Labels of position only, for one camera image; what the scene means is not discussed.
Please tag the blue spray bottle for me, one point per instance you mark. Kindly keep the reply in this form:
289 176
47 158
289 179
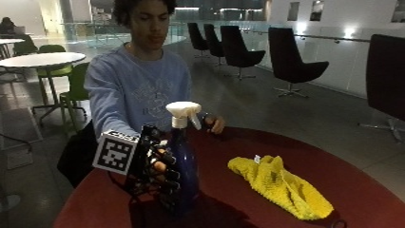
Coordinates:
189 177

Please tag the white marker cube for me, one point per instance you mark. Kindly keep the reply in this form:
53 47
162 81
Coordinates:
115 152

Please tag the person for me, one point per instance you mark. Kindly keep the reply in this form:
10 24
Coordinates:
7 26
135 85

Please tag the yellow cloth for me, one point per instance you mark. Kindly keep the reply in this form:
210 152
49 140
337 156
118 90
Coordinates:
283 186

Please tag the black swivel chair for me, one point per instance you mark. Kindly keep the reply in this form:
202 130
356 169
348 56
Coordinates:
214 41
386 76
237 47
290 57
197 38

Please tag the green chair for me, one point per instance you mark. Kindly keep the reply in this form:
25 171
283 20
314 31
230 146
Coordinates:
78 84
53 71

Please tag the metal handrail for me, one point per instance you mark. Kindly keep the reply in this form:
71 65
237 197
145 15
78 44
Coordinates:
321 36

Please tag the white round table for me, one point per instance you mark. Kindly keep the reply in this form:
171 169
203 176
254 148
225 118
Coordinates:
41 59
9 41

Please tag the wall picture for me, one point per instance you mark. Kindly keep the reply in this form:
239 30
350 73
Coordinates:
294 11
399 11
318 10

